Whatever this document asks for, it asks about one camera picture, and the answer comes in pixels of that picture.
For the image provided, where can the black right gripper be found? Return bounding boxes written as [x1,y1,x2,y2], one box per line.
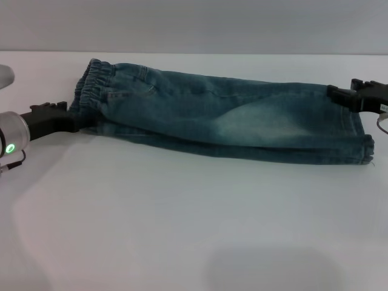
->
[327,78,388,116]

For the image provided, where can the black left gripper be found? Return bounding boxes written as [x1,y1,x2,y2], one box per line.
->
[19,101,101,142]

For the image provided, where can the blue denim shorts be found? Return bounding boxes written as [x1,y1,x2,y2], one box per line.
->
[69,58,375,167]

